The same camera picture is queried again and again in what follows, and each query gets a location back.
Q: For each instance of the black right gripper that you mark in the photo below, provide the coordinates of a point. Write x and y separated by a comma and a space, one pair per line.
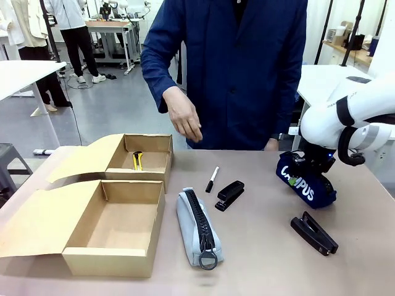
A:
318, 163

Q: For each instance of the navy Campus pencil case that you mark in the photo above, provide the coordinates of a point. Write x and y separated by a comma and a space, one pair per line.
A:
308, 194

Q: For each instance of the large black stapler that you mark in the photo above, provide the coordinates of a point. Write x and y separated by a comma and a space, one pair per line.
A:
311, 234

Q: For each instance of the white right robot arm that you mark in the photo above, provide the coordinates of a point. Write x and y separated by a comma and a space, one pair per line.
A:
355, 101

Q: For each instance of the person's left forearm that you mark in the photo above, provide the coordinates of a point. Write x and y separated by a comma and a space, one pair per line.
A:
290, 105

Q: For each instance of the person's right forearm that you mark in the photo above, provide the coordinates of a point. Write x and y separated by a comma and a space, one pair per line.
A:
160, 80

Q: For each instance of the small cardboard box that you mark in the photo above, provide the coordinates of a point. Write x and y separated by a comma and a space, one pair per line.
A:
151, 160

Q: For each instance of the large open cardboard box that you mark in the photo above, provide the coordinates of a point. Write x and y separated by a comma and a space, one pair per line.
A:
117, 222

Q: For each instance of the person's left hand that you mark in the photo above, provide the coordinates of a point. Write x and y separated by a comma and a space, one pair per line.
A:
272, 145

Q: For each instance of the person's right hand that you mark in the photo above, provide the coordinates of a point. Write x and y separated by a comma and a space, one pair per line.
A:
185, 118

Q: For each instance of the black wristwatch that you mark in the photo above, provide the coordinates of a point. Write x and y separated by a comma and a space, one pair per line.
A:
277, 136

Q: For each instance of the small black stapler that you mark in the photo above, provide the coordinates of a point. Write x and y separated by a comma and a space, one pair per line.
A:
230, 192

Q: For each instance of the black white marker pen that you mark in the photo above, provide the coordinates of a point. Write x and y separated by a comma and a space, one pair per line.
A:
211, 180

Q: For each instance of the person's blue jacket torso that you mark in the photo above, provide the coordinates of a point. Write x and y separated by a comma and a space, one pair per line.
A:
240, 77

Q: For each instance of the wooden shelf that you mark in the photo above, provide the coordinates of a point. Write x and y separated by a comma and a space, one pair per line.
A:
348, 52

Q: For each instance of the grey zipper pencil case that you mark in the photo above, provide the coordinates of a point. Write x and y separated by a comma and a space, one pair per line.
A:
188, 222

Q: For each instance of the brown cardboard carton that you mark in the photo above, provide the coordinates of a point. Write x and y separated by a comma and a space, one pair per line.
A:
341, 35

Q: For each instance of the dark blue bottle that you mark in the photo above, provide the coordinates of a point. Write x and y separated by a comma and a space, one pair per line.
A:
373, 46

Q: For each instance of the black light stand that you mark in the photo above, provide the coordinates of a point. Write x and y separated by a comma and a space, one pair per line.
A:
353, 31

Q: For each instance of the yellow utility knife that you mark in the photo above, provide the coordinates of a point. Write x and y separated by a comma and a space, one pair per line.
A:
135, 158

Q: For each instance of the background workbench with board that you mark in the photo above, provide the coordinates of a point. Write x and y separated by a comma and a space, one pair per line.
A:
108, 29

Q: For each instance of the white roll on floor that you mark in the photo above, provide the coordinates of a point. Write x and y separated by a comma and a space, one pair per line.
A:
44, 152

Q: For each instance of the bystander in white jacket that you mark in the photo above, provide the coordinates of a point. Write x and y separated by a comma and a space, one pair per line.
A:
77, 40

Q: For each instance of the black tripod pole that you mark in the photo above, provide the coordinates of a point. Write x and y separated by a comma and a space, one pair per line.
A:
51, 34

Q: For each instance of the grey metal stool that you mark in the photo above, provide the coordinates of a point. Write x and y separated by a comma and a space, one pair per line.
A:
12, 160

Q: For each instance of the white side table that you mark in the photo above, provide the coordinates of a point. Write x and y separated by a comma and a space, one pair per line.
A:
24, 74

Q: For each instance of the bystander in cream coat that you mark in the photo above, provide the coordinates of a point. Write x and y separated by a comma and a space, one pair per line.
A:
34, 27

